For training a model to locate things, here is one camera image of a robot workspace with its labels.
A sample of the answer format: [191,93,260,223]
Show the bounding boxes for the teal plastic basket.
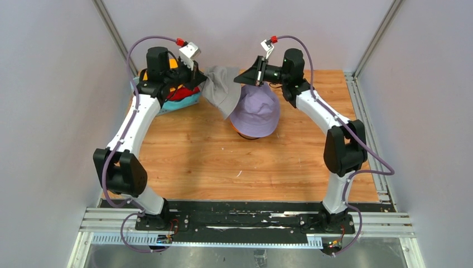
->
[126,77,201,121]

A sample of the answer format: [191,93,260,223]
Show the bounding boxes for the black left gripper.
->
[163,58,207,92]

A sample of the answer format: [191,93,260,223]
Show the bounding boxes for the aluminium corner frame rail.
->
[344,0,404,212]

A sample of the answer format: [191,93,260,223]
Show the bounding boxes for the orange bucket hat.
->
[230,122,239,133]

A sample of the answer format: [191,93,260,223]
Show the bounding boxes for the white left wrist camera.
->
[179,42,201,70]

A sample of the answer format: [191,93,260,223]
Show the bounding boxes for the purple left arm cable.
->
[102,35,186,253]

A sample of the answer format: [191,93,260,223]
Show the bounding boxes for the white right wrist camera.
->
[260,39,274,60]

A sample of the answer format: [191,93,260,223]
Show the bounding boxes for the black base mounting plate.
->
[83,200,397,246]

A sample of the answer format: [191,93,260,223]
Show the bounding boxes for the black wire hat stand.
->
[237,132,260,140]

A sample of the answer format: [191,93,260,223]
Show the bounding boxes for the yellow bucket hat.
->
[139,56,178,83]

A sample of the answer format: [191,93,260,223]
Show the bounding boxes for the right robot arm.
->
[234,48,368,233]

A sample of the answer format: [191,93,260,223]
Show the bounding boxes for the red bucket hat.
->
[166,85,200,102]

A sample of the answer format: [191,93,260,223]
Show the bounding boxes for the grey bucket hat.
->
[199,65,241,119]

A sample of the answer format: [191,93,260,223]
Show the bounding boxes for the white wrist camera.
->
[179,42,201,70]
[260,39,274,60]

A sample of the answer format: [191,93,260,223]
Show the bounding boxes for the left aluminium corner rail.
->
[92,0,128,61]

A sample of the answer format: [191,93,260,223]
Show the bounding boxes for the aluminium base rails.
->
[68,201,425,267]

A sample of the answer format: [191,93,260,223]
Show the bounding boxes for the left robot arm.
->
[93,42,206,231]

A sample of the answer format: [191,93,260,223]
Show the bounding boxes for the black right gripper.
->
[234,56,289,88]

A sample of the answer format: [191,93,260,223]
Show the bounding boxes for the lavender bucket hat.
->
[229,83,281,138]

